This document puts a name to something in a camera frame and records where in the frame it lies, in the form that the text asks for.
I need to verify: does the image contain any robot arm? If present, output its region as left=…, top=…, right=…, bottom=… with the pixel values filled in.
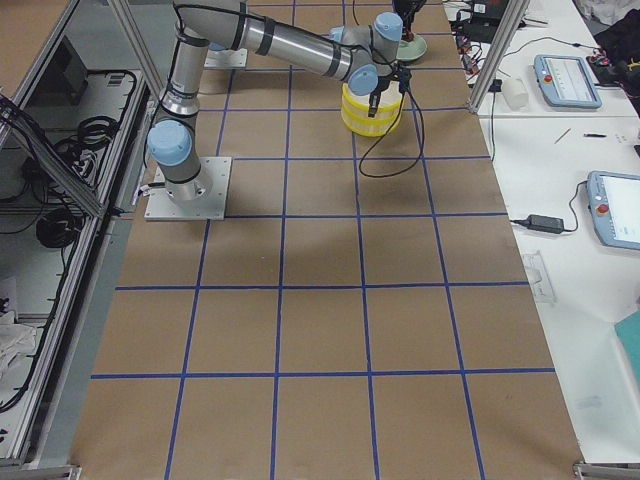
left=392, top=0, right=426, bottom=42
left=146, top=1, right=403, bottom=204

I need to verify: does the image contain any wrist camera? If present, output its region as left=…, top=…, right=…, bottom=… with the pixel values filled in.
left=394, top=63, right=412, bottom=95

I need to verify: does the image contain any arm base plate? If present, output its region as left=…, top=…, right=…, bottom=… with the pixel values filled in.
left=144, top=157, right=232, bottom=221

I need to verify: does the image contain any black power adapter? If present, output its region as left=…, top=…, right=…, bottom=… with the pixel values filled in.
left=525, top=214, right=565, bottom=234

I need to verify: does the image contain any yellow steamer layer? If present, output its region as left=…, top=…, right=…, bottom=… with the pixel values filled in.
left=341, top=111, right=400, bottom=138
left=341, top=82, right=404, bottom=126

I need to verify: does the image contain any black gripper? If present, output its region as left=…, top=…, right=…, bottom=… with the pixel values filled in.
left=367, top=75, right=391, bottom=118

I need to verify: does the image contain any aluminium frame post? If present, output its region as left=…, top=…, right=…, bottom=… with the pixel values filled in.
left=469, top=0, right=529, bottom=114

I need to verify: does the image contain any blue teach pendant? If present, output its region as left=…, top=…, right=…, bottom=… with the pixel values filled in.
left=586, top=171, right=639, bottom=250
left=533, top=55, right=602, bottom=109

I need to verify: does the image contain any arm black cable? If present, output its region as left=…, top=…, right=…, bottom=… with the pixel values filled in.
left=357, top=59, right=426, bottom=178

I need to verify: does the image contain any light green plate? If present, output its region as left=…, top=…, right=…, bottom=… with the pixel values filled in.
left=396, top=36, right=427, bottom=63

